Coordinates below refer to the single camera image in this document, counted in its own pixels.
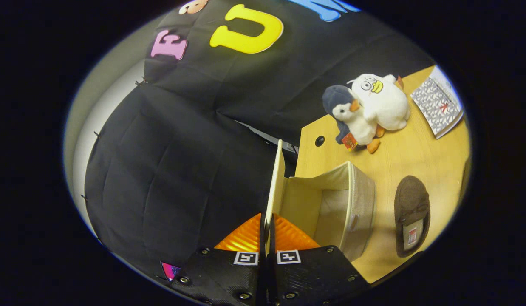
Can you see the blue penguin plush toy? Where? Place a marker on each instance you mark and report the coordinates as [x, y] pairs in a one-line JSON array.
[[337, 100]]

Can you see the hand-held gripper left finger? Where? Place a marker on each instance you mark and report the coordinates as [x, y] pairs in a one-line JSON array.
[[229, 276]]

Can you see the beige fabric storage box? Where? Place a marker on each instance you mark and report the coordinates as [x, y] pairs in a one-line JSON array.
[[356, 204]]

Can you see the black desk grommet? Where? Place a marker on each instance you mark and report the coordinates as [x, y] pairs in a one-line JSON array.
[[319, 140]]

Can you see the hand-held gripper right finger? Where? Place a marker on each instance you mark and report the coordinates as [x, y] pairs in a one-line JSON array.
[[314, 276]]

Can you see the white duck plush toy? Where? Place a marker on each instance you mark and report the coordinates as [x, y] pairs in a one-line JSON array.
[[382, 106]]

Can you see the pink purple panel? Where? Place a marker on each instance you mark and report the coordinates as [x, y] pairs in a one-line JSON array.
[[169, 270]]

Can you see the grey patterned book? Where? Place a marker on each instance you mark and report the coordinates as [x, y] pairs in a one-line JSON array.
[[435, 104]]

